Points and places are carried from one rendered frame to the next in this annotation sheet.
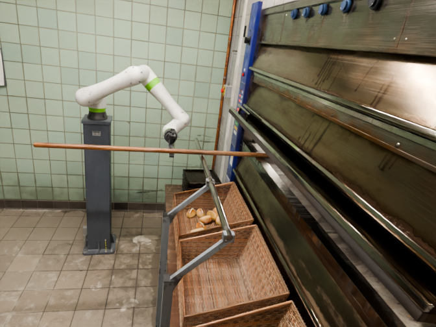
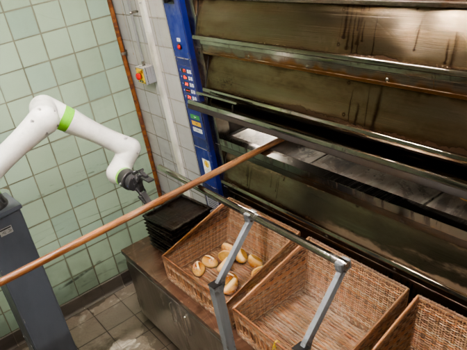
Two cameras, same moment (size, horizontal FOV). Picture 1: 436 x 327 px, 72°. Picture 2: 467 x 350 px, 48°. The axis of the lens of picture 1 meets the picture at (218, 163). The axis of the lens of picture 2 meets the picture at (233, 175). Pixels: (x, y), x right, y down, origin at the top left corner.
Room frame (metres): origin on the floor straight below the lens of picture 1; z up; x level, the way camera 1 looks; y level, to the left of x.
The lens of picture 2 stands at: (-0.19, 0.66, 2.24)
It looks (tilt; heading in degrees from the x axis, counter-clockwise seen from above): 27 degrees down; 340
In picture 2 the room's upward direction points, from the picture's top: 11 degrees counter-clockwise
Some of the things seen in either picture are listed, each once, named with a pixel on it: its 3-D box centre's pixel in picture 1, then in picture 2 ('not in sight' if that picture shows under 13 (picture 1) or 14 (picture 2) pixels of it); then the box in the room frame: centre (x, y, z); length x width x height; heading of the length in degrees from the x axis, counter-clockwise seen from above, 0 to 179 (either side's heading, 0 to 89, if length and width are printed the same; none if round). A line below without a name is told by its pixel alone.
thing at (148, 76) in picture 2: (227, 91); (145, 73); (2.81, 0.00, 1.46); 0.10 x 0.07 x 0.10; 13
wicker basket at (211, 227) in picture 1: (208, 213); (230, 256); (1.87, 0.02, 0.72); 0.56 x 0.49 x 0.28; 14
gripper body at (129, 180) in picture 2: (170, 139); (136, 183); (1.99, 0.35, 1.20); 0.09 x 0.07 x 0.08; 14
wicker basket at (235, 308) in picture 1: (224, 274); (317, 312); (1.29, -0.12, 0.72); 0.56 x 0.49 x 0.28; 12
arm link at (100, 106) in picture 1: (96, 98); not in sight; (2.24, 0.97, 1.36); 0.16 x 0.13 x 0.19; 175
